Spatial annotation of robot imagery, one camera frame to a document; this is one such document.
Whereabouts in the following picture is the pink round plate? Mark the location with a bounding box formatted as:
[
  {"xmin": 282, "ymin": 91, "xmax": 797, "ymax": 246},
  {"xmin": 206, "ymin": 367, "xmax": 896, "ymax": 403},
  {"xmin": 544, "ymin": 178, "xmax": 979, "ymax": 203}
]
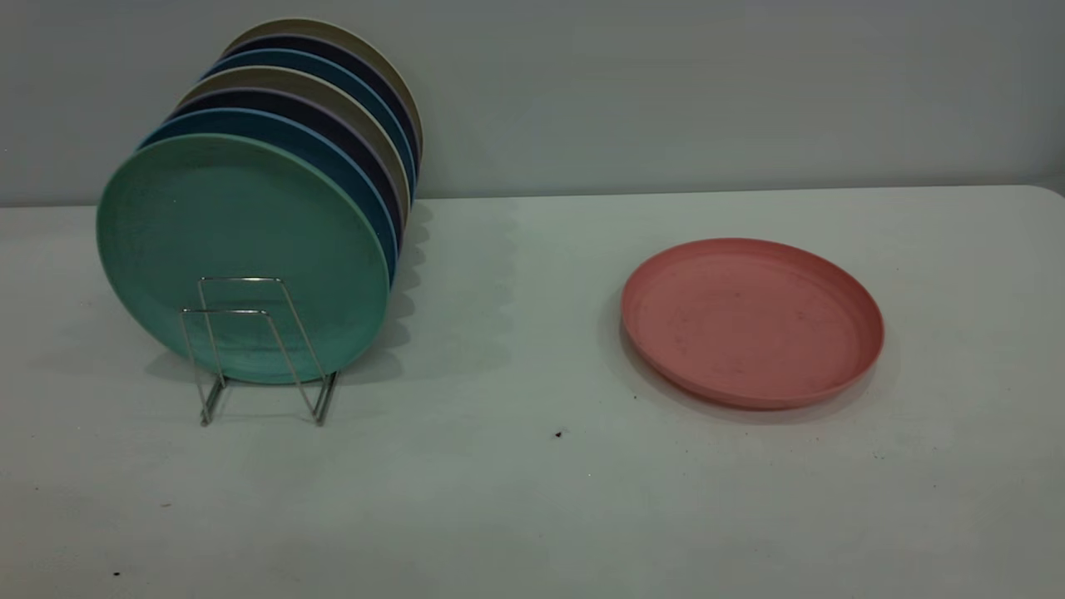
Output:
[{"xmin": 620, "ymin": 237, "xmax": 885, "ymax": 410}]

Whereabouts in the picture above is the green round plate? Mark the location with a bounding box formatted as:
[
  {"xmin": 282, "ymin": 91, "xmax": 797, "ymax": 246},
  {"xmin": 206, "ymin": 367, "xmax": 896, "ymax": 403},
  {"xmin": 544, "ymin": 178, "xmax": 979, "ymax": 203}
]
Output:
[{"xmin": 96, "ymin": 133, "xmax": 392, "ymax": 385}]

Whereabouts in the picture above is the blue round plate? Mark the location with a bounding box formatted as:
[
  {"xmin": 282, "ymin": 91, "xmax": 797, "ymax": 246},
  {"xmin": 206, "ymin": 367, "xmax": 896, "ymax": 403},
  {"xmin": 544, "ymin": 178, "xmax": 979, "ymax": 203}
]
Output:
[
  {"xmin": 202, "ymin": 47, "xmax": 417, "ymax": 200},
  {"xmin": 137, "ymin": 106, "xmax": 402, "ymax": 284}
]

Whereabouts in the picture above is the purple round plate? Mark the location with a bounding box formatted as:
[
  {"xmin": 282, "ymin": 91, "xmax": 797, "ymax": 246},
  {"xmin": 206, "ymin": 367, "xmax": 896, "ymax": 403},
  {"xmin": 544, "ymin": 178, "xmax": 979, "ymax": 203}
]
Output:
[
  {"xmin": 223, "ymin": 33, "xmax": 421, "ymax": 176},
  {"xmin": 171, "ymin": 87, "xmax": 406, "ymax": 250}
]

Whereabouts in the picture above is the beige round plate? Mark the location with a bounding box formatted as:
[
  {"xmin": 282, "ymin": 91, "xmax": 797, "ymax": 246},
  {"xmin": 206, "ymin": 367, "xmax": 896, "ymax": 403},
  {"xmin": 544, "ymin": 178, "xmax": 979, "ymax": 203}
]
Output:
[
  {"xmin": 175, "ymin": 65, "xmax": 413, "ymax": 221},
  {"xmin": 223, "ymin": 17, "xmax": 425, "ymax": 180}
]

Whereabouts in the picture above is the metal wire plate rack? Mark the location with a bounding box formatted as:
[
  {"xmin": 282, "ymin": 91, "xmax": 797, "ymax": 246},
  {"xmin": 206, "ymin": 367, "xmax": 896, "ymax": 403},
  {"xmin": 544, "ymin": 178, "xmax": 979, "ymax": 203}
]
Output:
[{"xmin": 180, "ymin": 276, "xmax": 340, "ymax": 428}]

